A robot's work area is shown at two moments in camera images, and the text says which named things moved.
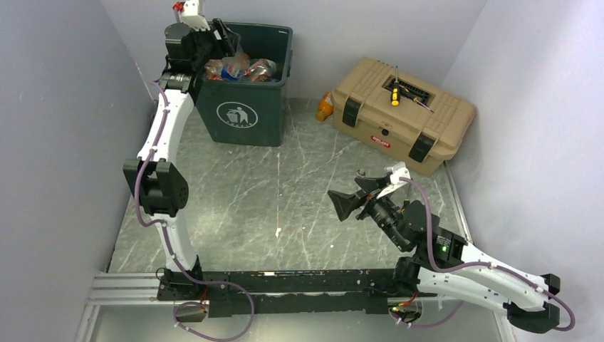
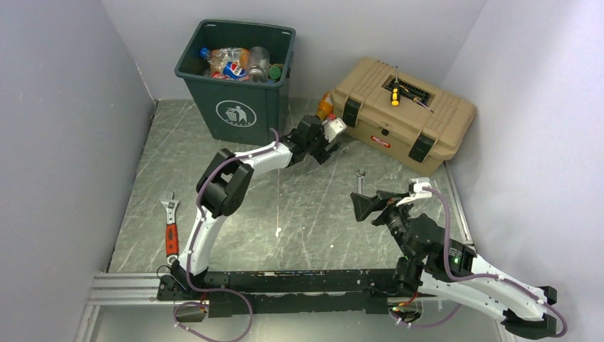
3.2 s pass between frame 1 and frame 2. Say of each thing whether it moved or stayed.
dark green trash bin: stayed
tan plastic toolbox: stayed
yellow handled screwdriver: stayed
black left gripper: moved
